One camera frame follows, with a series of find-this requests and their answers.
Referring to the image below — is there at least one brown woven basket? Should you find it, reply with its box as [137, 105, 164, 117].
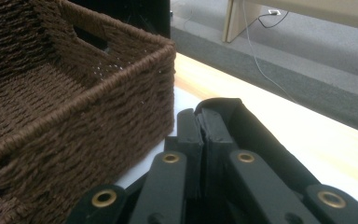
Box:
[0, 0, 177, 224]

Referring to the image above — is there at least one long white floor cable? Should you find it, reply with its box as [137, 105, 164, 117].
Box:
[241, 0, 299, 104]

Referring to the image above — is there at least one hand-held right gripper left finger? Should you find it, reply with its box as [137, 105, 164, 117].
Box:
[164, 107, 204, 200]

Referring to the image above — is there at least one white table mat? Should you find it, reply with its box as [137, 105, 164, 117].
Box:
[115, 87, 358, 216]

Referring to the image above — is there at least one short black cable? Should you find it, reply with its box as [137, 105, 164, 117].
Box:
[257, 10, 290, 30]

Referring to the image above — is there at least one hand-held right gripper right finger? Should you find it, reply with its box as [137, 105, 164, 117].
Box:
[198, 107, 238, 197]

